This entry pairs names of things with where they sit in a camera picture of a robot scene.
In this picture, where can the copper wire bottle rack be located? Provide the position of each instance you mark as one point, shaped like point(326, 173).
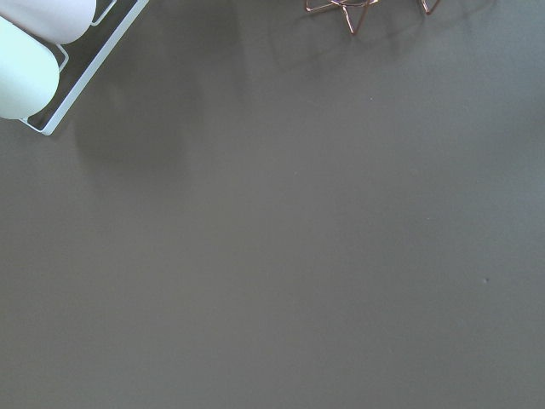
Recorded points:
point(354, 12)

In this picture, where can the white cup rack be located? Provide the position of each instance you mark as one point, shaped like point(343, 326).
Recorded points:
point(81, 59)

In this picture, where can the white cup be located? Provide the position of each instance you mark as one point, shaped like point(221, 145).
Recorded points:
point(29, 73)

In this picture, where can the pink cup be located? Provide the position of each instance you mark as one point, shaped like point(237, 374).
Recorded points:
point(56, 21)

